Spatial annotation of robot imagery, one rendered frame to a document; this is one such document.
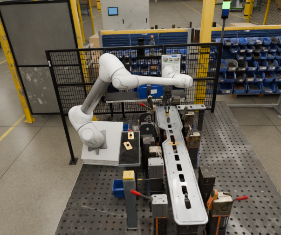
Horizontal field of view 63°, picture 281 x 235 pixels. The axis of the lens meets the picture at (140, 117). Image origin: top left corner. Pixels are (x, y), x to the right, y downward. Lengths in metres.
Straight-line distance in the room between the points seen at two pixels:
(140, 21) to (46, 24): 4.97
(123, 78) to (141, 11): 6.88
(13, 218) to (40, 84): 2.20
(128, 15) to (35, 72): 4.93
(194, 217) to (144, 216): 0.47
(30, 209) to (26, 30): 2.55
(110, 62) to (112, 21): 6.89
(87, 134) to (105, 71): 0.54
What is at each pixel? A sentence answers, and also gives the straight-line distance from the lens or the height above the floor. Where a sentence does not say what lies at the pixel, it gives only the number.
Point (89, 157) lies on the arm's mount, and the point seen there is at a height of 0.78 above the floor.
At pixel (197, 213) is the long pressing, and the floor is 1.00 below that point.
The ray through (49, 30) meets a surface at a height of 1.59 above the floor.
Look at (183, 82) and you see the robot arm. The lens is 1.92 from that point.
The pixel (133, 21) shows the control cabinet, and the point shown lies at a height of 1.09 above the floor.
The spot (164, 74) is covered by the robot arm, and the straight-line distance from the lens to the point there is 2.02.
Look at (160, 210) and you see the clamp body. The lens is 1.39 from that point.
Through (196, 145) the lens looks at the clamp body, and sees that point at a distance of 1.94.
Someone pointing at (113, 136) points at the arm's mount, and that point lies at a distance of 2.11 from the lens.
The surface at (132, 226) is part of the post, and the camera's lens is 1.67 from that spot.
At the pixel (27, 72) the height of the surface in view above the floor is 0.94.
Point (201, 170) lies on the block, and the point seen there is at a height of 1.03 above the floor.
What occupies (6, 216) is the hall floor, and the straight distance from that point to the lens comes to 3.06.
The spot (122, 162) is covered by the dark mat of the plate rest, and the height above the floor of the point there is 1.16.
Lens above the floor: 2.09
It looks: 30 degrees down
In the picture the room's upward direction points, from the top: 3 degrees counter-clockwise
